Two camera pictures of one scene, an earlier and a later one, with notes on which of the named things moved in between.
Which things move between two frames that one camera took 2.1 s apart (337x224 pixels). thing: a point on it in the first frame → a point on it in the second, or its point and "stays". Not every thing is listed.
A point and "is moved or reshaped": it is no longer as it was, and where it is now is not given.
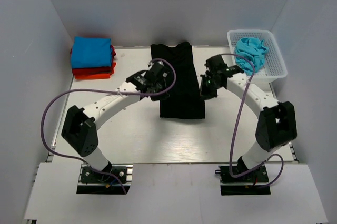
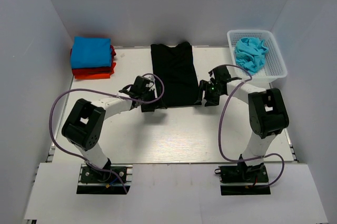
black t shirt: [185, 101] is moved or reshaped
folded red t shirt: [94, 69] stays
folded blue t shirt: [87, 52] stays
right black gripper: [204, 93] → [204, 85]
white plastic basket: [260, 47] stays
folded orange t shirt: [97, 75] stays
